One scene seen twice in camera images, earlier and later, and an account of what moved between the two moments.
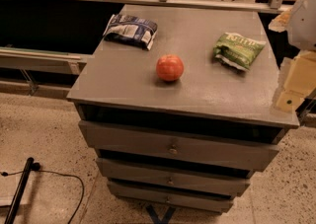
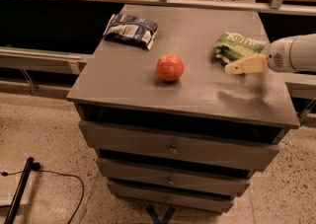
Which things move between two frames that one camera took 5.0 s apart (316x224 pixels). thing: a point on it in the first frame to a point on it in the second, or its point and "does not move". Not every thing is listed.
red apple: x=170 y=67 does not move
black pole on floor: x=17 y=203 does not move
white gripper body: x=305 y=21 to x=276 y=56
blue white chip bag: x=130 y=30 does not move
